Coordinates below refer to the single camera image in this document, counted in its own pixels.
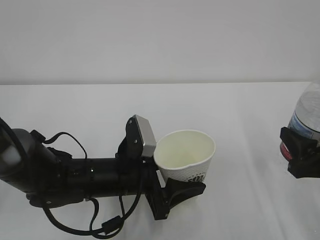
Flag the white paper cup green logo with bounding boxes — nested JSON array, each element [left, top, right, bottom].
[[153, 129, 216, 183]]

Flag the clear plastic water bottle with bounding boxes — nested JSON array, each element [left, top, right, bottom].
[[287, 80, 320, 146]]

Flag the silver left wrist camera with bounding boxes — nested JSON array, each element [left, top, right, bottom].
[[116, 114, 157, 161]]

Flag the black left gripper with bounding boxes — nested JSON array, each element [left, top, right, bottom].
[[117, 156, 206, 221]]

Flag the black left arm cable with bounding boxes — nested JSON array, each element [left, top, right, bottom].
[[42, 131, 145, 237]]

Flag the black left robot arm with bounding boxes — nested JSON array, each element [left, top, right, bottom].
[[0, 114, 206, 220]]

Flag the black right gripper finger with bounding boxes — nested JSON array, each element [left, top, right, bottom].
[[280, 127, 320, 179]]

